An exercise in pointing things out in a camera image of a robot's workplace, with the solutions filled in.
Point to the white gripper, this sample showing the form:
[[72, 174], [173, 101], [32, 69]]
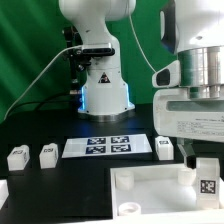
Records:
[[187, 111]]

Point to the white square tabletop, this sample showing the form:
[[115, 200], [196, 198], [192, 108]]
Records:
[[153, 189]]

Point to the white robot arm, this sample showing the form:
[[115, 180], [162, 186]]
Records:
[[193, 30]]

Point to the white fiducial marker sheet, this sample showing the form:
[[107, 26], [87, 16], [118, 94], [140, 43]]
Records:
[[106, 146]]

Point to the grey depth camera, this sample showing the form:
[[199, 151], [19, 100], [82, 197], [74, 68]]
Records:
[[103, 49]]

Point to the black camera stand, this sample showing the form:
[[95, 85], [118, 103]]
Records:
[[77, 64]]

